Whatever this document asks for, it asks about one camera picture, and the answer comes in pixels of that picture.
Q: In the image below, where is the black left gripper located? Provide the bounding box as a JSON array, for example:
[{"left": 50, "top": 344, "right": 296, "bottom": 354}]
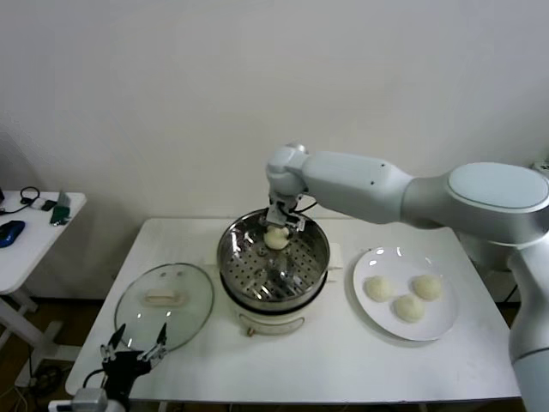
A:
[{"left": 100, "top": 323, "right": 169, "bottom": 400}]

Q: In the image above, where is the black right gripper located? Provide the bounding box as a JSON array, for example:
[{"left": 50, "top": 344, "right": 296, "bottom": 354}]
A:
[{"left": 256, "top": 208, "right": 308, "bottom": 233}]

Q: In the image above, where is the white steamed baozi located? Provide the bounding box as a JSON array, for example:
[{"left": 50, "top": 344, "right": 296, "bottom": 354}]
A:
[
  {"left": 392, "top": 294, "right": 426, "bottom": 323},
  {"left": 262, "top": 226, "right": 289, "bottom": 251},
  {"left": 411, "top": 273, "right": 443, "bottom": 301},
  {"left": 363, "top": 276, "right": 395, "bottom": 303}
]

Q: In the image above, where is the glass pot lid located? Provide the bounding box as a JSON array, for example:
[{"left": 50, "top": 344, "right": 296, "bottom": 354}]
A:
[{"left": 113, "top": 262, "right": 215, "bottom": 354}]

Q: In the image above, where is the stainless steel steamer basket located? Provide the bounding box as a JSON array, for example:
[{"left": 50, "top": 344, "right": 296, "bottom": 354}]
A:
[{"left": 216, "top": 208, "right": 331, "bottom": 304}]

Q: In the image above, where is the white electric cooker pot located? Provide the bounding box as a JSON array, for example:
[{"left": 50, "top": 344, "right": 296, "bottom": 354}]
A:
[{"left": 219, "top": 270, "right": 329, "bottom": 338}]

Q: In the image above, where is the white round plate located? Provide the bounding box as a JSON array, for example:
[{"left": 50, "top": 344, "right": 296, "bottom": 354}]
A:
[{"left": 352, "top": 245, "right": 459, "bottom": 342}]

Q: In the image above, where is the white side table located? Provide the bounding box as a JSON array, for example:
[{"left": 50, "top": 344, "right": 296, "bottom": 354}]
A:
[{"left": 0, "top": 191, "right": 87, "bottom": 379}]

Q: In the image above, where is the green flat object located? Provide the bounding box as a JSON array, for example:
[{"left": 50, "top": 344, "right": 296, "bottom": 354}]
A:
[{"left": 50, "top": 205, "right": 72, "bottom": 227}]

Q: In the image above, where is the blue computer mouse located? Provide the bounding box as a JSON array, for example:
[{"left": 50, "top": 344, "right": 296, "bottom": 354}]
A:
[{"left": 0, "top": 221, "right": 26, "bottom": 249}]

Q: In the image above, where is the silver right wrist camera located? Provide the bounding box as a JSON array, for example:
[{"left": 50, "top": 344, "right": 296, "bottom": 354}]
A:
[{"left": 266, "top": 203, "right": 288, "bottom": 227}]

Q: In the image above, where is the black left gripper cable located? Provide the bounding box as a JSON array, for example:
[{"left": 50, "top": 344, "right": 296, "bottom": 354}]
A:
[{"left": 82, "top": 371, "right": 108, "bottom": 390}]

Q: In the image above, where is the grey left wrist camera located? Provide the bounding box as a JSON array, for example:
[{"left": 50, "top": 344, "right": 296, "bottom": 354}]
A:
[{"left": 48, "top": 387, "right": 109, "bottom": 412}]

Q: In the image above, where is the black floor cable bundle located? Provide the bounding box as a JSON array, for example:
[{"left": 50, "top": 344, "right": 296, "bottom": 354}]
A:
[{"left": 32, "top": 364, "right": 74, "bottom": 398}]

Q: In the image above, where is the thin black looped cable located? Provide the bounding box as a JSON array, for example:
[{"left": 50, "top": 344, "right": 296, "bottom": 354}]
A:
[{"left": 0, "top": 187, "right": 43, "bottom": 215}]

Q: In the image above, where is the black power cable plug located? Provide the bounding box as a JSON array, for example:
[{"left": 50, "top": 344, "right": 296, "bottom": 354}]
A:
[{"left": 497, "top": 281, "right": 521, "bottom": 305}]

